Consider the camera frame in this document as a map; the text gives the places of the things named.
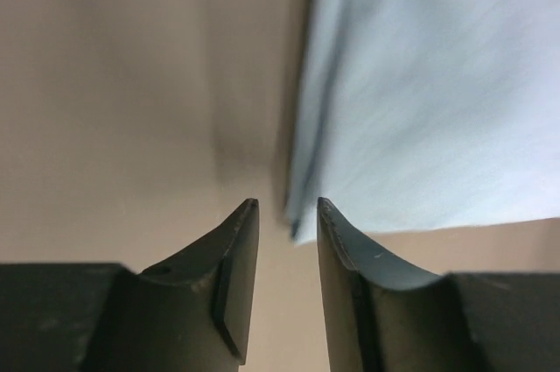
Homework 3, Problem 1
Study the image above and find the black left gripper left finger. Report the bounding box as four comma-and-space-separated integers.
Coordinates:
1, 199, 259, 371

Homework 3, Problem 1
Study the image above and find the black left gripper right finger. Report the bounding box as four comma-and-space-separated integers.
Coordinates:
317, 198, 559, 371

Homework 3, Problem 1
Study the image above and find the light blue t-shirt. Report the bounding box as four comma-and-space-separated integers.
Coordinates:
286, 0, 559, 243

